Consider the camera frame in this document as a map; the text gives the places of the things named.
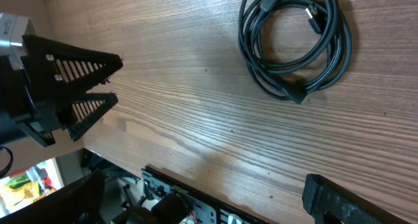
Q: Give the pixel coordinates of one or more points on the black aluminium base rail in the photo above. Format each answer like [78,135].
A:
[165,199]

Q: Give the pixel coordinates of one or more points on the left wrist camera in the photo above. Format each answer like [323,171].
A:
[13,27]

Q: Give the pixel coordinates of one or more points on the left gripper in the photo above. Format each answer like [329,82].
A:
[54,72]

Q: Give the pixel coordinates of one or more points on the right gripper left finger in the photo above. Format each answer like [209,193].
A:
[78,202]

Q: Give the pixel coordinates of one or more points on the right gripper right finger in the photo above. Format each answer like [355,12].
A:
[328,202]

